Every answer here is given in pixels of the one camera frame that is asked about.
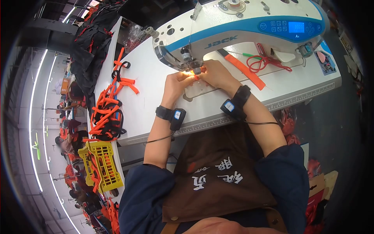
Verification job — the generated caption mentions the person's right hand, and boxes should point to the person's right hand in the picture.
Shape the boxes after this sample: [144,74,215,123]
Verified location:
[199,59,243,96]

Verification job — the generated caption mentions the person's left hand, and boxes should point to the person's left hand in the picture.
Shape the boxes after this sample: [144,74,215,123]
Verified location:
[160,71,200,109]

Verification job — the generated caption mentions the person's left fingers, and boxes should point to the person's left fingers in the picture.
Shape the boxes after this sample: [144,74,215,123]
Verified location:
[178,71,200,88]

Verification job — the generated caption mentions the person's right fingers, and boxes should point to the person's right fingers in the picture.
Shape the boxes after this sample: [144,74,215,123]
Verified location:
[199,60,214,81]

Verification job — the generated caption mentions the black wrist band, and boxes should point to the black wrist band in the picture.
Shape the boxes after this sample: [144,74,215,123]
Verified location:
[155,105,187,131]
[220,85,252,121]

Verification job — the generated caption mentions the green pen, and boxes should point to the green pen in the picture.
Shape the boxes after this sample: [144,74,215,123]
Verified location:
[226,51,262,60]

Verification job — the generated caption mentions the white blue sewing machine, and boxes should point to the white blue sewing machine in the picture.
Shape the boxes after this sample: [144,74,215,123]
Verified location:
[146,0,331,74]

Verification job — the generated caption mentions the clear plastic bag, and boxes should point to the clear plastic bag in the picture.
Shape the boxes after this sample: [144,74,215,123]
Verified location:
[123,25,153,54]

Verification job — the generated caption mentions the red fabric pile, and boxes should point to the red fabric pile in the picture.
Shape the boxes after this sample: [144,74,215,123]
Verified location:
[280,108,302,146]

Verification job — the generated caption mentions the pile of black fabric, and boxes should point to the pile of black fabric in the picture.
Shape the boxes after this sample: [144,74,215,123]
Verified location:
[70,0,124,113]

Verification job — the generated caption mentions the person's body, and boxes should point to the person's body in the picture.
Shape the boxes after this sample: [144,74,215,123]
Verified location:
[118,122,310,234]

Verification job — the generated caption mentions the blue tool tray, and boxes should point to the blue tool tray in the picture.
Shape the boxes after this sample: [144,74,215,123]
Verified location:
[314,50,337,76]

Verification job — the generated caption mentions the yellow plastic basket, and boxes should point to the yellow plastic basket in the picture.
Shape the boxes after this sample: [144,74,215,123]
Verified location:
[77,140,125,194]

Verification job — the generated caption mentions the white ceiling light strip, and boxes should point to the white ceiling light strip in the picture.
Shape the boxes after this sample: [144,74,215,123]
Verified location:
[43,56,82,234]
[28,49,49,193]

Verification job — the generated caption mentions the cardboard box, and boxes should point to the cardboard box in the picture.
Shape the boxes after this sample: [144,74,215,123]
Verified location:
[307,170,339,201]

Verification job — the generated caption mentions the long orange black strap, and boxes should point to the long orange black strap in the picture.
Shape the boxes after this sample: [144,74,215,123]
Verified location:
[218,48,266,91]

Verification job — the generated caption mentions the red cord loop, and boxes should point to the red cord loop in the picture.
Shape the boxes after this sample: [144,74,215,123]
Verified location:
[246,43,293,74]

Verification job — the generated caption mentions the pile of orange black straps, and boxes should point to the pile of orange black straps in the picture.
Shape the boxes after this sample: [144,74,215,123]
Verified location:
[83,47,140,143]

